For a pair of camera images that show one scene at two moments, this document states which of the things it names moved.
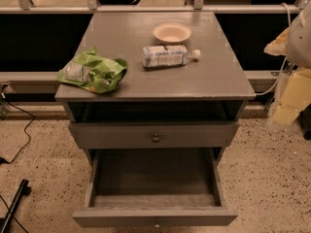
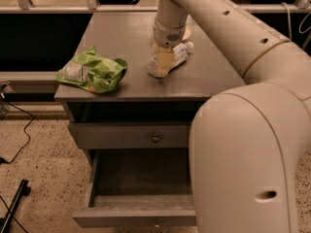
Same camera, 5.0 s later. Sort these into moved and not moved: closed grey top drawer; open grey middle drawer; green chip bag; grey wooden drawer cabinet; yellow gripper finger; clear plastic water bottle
Moved: yellow gripper finger; clear plastic water bottle
Not moved: green chip bag; grey wooden drawer cabinet; open grey middle drawer; closed grey top drawer
